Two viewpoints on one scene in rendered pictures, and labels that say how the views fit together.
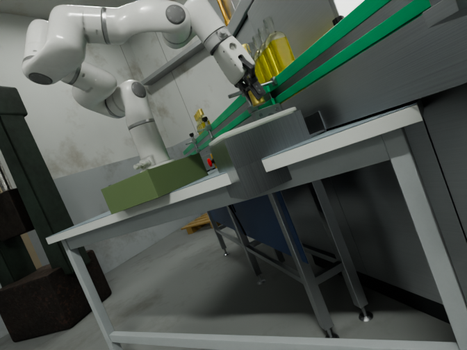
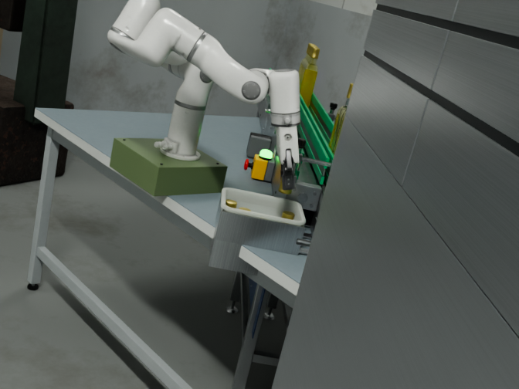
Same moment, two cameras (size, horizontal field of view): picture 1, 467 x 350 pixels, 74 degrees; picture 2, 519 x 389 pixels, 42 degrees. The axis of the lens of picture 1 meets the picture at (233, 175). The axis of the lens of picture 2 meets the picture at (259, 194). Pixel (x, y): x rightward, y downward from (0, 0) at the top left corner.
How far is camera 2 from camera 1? 1.10 m
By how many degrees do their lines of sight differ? 17
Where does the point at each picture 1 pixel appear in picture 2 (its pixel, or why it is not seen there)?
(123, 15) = (210, 59)
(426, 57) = not seen: hidden behind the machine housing
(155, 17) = (232, 83)
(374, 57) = not seen: hidden behind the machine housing
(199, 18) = (276, 94)
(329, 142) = (284, 279)
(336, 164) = (287, 295)
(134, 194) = (137, 173)
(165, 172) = (175, 175)
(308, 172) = (269, 282)
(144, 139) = (181, 123)
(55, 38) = (145, 48)
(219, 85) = not seen: outside the picture
